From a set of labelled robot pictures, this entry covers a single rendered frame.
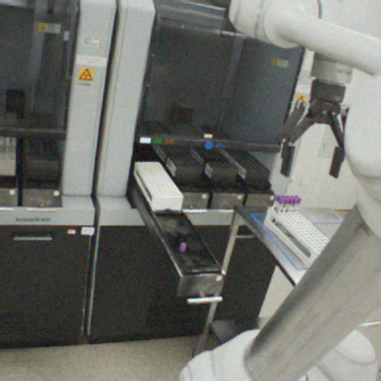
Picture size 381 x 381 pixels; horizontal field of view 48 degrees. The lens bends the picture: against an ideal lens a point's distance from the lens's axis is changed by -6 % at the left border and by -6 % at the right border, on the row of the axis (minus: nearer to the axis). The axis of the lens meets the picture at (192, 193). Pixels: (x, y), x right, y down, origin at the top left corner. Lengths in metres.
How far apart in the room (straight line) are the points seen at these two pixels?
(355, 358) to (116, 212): 1.06
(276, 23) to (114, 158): 0.98
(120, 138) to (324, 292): 1.21
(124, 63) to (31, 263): 0.80
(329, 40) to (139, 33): 0.92
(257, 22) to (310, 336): 0.56
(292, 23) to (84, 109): 0.95
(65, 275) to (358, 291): 1.39
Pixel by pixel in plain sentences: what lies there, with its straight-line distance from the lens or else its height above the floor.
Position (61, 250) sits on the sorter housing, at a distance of 1.70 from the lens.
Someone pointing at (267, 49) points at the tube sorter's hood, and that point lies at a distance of 1.73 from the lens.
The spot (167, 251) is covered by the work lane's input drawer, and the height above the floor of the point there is 0.80.
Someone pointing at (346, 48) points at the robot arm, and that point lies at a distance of 0.74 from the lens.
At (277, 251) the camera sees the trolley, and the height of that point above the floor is 0.82.
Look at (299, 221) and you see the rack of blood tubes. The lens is 1.51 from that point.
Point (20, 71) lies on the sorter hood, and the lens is 1.52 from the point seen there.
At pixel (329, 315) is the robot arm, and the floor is 1.19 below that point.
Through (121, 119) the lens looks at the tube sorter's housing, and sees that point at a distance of 1.61.
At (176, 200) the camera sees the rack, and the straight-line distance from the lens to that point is 1.50.
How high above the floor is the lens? 1.49
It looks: 24 degrees down
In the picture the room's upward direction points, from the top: 12 degrees clockwise
